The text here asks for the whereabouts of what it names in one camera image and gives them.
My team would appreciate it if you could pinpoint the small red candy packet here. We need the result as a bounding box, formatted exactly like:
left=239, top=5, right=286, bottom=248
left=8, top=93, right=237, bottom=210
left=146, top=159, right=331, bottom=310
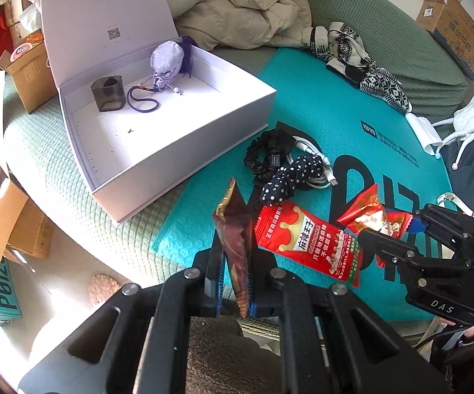
left=336, top=183, right=417, bottom=270

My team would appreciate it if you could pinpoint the large red snack packet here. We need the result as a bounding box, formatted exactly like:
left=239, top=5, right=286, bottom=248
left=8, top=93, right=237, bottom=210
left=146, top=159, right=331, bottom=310
left=255, top=201, right=362, bottom=287

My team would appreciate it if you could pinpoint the dark brown snack packet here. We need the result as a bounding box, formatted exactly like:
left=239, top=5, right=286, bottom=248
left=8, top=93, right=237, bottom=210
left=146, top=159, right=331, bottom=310
left=212, top=178, right=255, bottom=318

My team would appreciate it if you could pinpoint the white usb cable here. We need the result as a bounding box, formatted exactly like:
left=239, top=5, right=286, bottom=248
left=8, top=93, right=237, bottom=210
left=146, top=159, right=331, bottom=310
left=290, top=137, right=339, bottom=190

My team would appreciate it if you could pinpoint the polka dot black scrunchie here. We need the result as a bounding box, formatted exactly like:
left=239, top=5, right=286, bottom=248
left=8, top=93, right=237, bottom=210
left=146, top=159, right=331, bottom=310
left=259, top=154, right=326, bottom=207

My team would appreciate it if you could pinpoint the small smoky plastic box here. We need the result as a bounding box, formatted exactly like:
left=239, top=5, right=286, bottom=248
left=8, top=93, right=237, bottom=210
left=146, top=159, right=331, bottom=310
left=91, top=76, right=126, bottom=112

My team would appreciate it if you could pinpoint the purple drawstring pouch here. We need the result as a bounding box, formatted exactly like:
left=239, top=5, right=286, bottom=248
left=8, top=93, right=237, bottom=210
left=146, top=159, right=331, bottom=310
left=150, top=40, right=184, bottom=94

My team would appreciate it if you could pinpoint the white face mask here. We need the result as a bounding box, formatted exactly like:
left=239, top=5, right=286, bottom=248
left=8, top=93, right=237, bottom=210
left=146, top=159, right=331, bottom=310
left=405, top=112, right=442, bottom=156

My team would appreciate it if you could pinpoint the teal bubble mailer mat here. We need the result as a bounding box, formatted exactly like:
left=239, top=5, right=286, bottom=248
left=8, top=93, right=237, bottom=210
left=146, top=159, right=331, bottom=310
left=150, top=47, right=455, bottom=323

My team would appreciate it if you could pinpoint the white open gift box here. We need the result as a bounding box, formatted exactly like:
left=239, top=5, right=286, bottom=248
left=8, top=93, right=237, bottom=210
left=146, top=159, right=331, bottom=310
left=41, top=0, right=275, bottom=223

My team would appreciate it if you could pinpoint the black white knit scarf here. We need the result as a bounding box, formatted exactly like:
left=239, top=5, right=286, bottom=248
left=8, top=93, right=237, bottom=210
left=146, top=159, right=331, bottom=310
left=302, top=21, right=412, bottom=115

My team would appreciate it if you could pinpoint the cardboard box on bed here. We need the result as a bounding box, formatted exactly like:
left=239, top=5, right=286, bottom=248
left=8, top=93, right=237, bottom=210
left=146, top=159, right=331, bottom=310
left=416, top=0, right=474, bottom=80

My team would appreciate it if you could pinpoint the beige puffer jacket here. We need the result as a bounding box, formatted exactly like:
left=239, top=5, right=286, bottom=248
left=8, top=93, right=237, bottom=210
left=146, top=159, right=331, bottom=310
left=167, top=0, right=312, bottom=51

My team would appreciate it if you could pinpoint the small brown cardboard box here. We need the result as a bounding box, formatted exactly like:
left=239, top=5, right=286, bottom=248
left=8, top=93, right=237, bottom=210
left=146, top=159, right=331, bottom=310
left=0, top=42, right=57, bottom=114

